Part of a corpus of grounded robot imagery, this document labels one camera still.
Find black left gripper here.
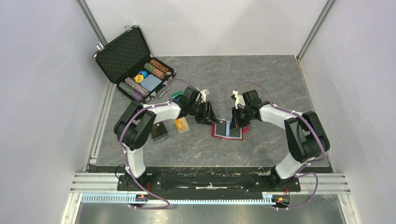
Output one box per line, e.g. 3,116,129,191
189,100,219,126

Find brown poker chip row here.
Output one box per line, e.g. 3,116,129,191
149,59,169,73

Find blue playing card deck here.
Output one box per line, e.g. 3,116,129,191
140,74,162,91

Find green purple poker chip row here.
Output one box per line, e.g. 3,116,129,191
119,82,143,102

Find aluminium slotted rail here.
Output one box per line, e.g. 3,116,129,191
81,193,285,205

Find black card stack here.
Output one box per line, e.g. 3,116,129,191
150,122,168,142

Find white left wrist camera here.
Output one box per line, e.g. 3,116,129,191
199,89,210,103

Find purple grey poker chip row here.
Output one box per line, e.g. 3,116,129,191
125,77,150,97

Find red poker chip row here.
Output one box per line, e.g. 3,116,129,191
152,68,165,80

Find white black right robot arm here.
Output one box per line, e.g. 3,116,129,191
231,90,330,190

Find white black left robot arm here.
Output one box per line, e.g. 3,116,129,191
113,86,218,190

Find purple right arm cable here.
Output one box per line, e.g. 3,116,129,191
236,81,327,211

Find orange card stack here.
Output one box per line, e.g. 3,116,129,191
174,117,189,134

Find clear plastic card box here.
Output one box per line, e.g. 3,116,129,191
163,120,178,139

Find red leather card holder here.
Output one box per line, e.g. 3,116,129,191
212,119,250,140

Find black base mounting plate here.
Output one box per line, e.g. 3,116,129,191
117,166,301,200

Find black credit card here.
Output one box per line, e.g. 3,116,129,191
214,121,227,137
229,128,243,139

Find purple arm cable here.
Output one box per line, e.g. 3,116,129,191
236,81,327,211
119,77,196,210

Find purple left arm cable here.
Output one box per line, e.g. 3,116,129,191
119,77,196,210

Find yellow dealer chip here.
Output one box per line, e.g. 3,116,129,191
134,74,144,83

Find stacked toy building blocks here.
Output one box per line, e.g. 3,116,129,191
171,91,183,99

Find black aluminium poker chip case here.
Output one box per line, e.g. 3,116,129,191
92,25,176,103

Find blue dealer chip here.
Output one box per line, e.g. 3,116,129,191
140,70,148,78

